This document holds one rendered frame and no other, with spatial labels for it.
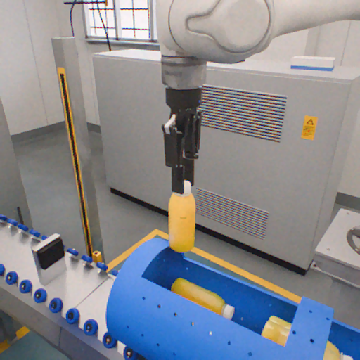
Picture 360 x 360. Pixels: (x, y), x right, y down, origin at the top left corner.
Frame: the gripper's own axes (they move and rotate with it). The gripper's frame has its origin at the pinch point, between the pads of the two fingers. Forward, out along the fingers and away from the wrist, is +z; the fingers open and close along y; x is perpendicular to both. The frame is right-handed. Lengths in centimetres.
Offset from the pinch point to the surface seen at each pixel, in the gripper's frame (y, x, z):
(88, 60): -307, -349, 30
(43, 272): 10, -50, 46
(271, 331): 6.6, 26.2, 27.5
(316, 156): -147, 9, 47
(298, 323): 7.2, 30.9, 21.2
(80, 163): -24, -64, 22
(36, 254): 10, -50, 38
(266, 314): -7.4, 22.1, 39.1
